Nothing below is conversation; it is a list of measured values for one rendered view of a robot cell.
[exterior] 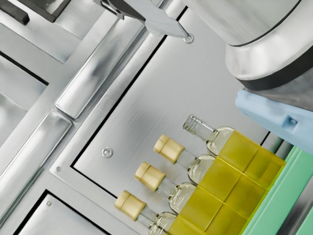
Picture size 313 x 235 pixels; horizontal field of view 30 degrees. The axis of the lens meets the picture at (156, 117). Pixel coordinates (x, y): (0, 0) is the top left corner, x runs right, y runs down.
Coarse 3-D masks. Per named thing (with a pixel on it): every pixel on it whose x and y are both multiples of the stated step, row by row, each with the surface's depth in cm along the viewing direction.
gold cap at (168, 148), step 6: (162, 138) 98; (168, 138) 98; (156, 144) 98; (162, 144) 98; (168, 144) 98; (174, 144) 98; (156, 150) 98; (162, 150) 98; (168, 150) 97; (174, 150) 97; (180, 150) 97; (162, 156) 99; (168, 156) 98; (174, 156) 97; (174, 162) 98
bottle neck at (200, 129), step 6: (192, 114) 100; (186, 120) 99; (192, 120) 98; (198, 120) 99; (186, 126) 99; (192, 126) 98; (198, 126) 98; (204, 126) 98; (210, 126) 99; (192, 132) 99; (198, 132) 98; (204, 132) 98; (210, 132) 98; (204, 138) 98
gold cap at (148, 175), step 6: (144, 162) 97; (138, 168) 96; (144, 168) 96; (150, 168) 97; (138, 174) 96; (144, 174) 96; (150, 174) 96; (156, 174) 96; (162, 174) 97; (138, 180) 97; (144, 180) 96; (150, 180) 96; (156, 180) 96; (150, 186) 96; (156, 186) 96
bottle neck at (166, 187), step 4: (164, 180) 96; (168, 180) 97; (160, 184) 96; (164, 184) 96; (168, 184) 96; (172, 184) 96; (176, 184) 97; (160, 188) 96; (164, 188) 96; (168, 188) 96; (172, 188) 96; (160, 192) 96; (164, 192) 96; (168, 192) 96; (164, 196) 97; (168, 196) 96
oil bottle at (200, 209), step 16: (176, 192) 95; (192, 192) 94; (176, 208) 94; (192, 208) 94; (208, 208) 94; (224, 208) 93; (192, 224) 94; (208, 224) 93; (224, 224) 93; (240, 224) 93
